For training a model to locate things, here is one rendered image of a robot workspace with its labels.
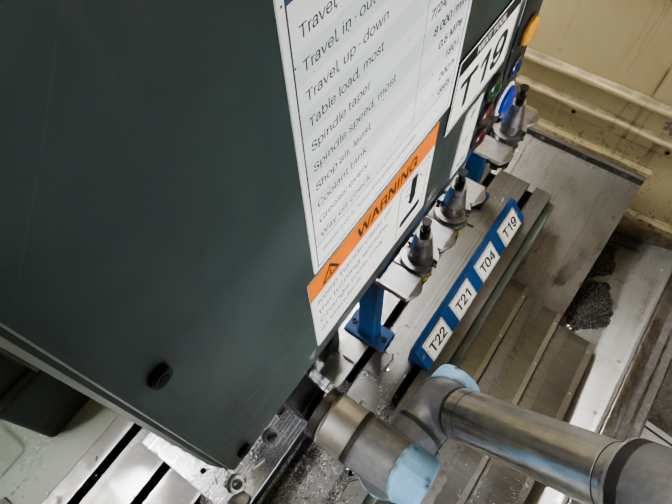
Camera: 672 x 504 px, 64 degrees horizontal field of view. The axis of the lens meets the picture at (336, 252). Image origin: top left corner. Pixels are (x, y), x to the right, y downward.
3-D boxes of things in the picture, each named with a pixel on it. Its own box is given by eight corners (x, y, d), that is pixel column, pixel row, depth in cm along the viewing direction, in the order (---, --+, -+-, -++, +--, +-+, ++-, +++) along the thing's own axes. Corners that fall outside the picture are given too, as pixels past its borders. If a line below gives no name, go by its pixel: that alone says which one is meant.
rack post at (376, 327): (395, 334, 116) (406, 272, 90) (381, 354, 114) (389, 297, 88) (357, 310, 119) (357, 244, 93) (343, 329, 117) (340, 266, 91)
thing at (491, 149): (517, 151, 101) (518, 148, 100) (504, 170, 99) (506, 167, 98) (484, 135, 103) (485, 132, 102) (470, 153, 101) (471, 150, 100)
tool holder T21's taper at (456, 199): (444, 194, 94) (450, 170, 89) (468, 202, 93) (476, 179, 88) (436, 213, 93) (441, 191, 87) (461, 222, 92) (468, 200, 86)
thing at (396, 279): (428, 282, 88) (428, 280, 87) (411, 306, 86) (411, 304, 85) (392, 261, 90) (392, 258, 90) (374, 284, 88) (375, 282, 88)
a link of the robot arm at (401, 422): (433, 455, 83) (444, 444, 74) (386, 514, 80) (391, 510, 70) (394, 420, 86) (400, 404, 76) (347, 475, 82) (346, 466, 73)
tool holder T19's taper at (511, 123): (506, 115, 103) (515, 88, 97) (526, 126, 101) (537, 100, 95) (493, 128, 101) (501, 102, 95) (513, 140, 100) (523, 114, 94)
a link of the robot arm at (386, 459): (408, 518, 69) (414, 515, 62) (338, 466, 73) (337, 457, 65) (438, 465, 72) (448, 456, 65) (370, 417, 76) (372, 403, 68)
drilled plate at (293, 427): (335, 390, 107) (334, 383, 102) (242, 524, 96) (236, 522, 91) (246, 328, 114) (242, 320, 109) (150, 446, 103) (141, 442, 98)
